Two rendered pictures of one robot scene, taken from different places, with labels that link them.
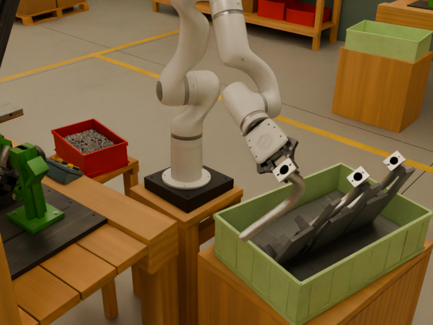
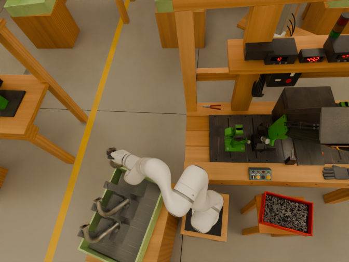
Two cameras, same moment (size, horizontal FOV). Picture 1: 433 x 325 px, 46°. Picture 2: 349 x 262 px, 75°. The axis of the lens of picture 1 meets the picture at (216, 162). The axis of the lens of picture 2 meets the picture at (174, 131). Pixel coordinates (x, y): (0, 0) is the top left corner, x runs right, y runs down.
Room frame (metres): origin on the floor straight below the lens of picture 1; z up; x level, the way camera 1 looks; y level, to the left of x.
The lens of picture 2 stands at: (1.87, -0.01, 2.60)
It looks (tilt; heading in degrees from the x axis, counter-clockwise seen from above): 63 degrees down; 159
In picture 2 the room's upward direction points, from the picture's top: 14 degrees counter-clockwise
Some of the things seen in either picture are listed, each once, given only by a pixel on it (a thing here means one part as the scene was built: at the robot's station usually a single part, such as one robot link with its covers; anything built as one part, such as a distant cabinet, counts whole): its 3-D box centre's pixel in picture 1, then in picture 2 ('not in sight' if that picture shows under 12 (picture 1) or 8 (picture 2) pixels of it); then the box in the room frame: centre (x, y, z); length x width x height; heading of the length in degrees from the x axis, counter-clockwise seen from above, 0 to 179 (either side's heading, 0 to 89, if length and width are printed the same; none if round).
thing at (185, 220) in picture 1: (186, 192); (205, 213); (1.73, 0.12, 0.83); 0.32 x 0.32 x 0.04; 46
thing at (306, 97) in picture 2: not in sight; (299, 110); (1.57, 1.11, 1.07); 0.30 x 0.18 x 0.34; 53
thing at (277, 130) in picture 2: not in sight; (282, 129); (1.62, 0.84, 1.17); 0.13 x 0.12 x 0.20; 53
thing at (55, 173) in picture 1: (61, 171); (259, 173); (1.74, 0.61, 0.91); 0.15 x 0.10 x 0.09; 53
